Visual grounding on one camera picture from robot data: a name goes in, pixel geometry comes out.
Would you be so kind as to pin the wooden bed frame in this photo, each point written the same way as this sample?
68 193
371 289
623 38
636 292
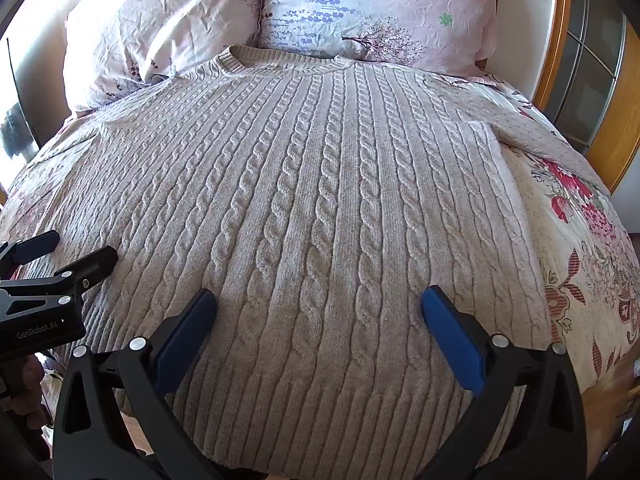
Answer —
615 125

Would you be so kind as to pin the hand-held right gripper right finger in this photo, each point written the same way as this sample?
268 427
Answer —
452 345

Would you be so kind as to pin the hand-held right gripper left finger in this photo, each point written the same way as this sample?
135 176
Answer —
184 342

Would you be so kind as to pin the pink pillow lavender tree print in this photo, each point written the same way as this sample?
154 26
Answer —
380 5

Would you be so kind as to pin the dark object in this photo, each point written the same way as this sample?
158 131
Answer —
14 132

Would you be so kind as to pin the floral bedspread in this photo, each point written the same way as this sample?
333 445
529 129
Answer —
575 240

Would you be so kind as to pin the pink floral pillow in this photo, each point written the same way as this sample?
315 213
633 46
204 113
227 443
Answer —
165 25

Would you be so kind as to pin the person's left hand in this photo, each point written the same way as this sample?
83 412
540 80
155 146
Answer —
31 385

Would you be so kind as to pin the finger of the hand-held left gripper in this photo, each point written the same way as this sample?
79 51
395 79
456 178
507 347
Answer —
92 262
42 245

